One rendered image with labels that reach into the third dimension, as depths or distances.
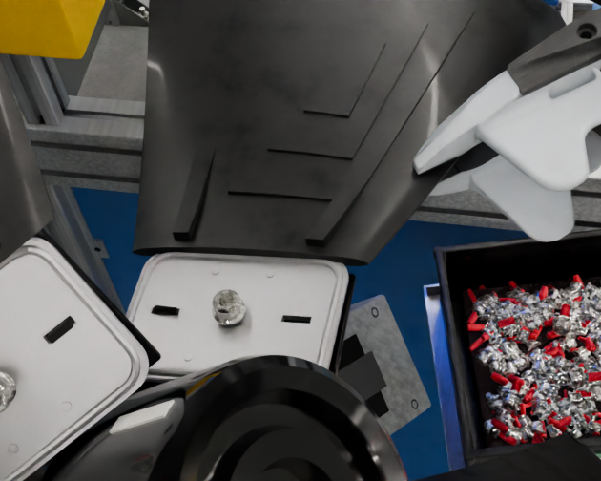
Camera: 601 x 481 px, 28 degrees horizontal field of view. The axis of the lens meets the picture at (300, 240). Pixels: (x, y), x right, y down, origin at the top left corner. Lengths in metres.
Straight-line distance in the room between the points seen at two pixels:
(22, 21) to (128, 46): 1.43
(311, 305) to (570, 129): 0.14
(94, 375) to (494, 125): 0.21
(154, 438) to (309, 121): 0.21
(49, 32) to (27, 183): 0.48
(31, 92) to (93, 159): 0.08
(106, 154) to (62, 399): 0.62
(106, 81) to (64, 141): 1.23
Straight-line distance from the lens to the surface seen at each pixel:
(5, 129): 0.40
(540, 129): 0.52
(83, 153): 1.03
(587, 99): 0.53
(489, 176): 0.56
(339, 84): 0.56
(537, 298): 0.89
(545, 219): 0.55
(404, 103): 0.56
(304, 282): 0.49
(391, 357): 0.69
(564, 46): 0.52
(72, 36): 0.87
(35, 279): 0.41
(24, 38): 0.89
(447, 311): 0.84
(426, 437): 1.41
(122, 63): 2.27
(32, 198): 0.40
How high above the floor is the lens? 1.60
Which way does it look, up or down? 55 degrees down
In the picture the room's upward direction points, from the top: 11 degrees counter-clockwise
